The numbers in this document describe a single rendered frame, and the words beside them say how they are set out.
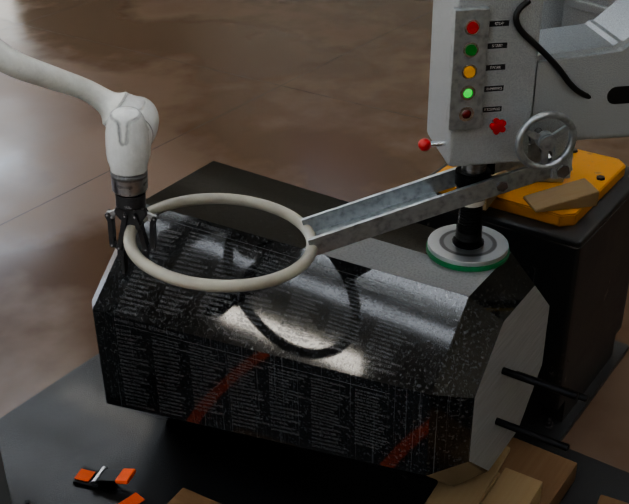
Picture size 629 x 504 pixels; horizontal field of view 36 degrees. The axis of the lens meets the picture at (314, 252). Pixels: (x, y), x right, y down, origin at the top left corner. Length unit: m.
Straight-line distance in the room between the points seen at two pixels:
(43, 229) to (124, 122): 2.37
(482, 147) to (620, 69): 0.37
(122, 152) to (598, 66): 1.14
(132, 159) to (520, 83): 0.93
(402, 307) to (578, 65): 0.72
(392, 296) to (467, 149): 0.42
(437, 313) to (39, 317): 2.02
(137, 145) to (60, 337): 1.64
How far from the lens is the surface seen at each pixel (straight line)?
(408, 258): 2.58
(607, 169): 3.33
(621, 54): 2.43
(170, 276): 2.29
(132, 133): 2.36
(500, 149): 2.39
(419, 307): 2.46
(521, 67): 2.33
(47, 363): 3.76
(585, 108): 2.44
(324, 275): 2.57
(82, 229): 4.64
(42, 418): 3.48
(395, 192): 2.55
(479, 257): 2.55
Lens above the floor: 2.14
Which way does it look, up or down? 30 degrees down
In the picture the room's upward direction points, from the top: 1 degrees counter-clockwise
